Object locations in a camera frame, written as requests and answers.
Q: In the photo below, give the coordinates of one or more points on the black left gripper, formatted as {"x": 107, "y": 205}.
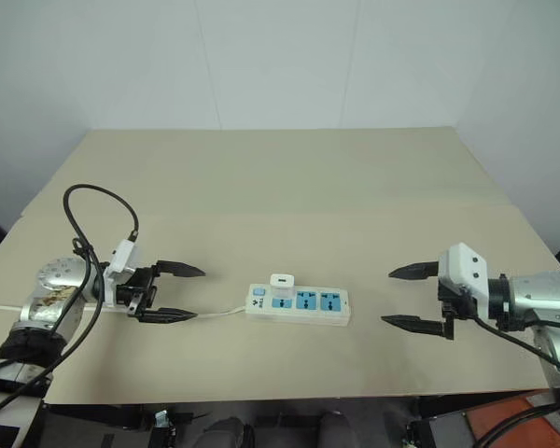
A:
{"x": 139, "y": 289}

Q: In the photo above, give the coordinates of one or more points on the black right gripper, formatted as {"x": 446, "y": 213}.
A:
{"x": 457, "y": 303}

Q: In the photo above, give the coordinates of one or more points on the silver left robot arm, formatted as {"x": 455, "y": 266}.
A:
{"x": 56, "y": 281}

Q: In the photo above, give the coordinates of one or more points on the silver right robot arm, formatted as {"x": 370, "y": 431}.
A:
{"x": 543, "y": 291}

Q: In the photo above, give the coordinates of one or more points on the white blue-socket power strip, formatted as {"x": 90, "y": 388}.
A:
{"x": 317, "y": 313}

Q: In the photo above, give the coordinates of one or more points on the white cube charger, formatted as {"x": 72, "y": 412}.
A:
{"x": 282, "y": 283}

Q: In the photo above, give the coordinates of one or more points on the black box with white label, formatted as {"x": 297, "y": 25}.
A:
{"x": 441, "y": 427}

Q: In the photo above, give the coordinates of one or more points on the small black labelled device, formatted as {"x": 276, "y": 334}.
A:
{"x": 162, "y": 429}

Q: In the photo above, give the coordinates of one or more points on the orange-red box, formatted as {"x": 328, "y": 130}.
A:
{"x": 504, "y": 415}

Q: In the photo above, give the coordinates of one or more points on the dark rounded shape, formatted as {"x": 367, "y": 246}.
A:
{"x": 228, "y": 431}

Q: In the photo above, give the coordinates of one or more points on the black and white base box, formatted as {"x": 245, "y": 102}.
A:
{"x": 9, "y": 420}

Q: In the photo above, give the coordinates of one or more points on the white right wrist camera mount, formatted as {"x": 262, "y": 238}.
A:
{"x": 466, "y": 268}

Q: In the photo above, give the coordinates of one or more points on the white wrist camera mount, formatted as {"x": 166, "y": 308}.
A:
{"x": 121, "y": 256}
{"x": 466, "y": 268}

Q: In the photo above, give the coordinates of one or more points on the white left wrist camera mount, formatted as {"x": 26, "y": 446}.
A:
{"x": 121, "y": 256}

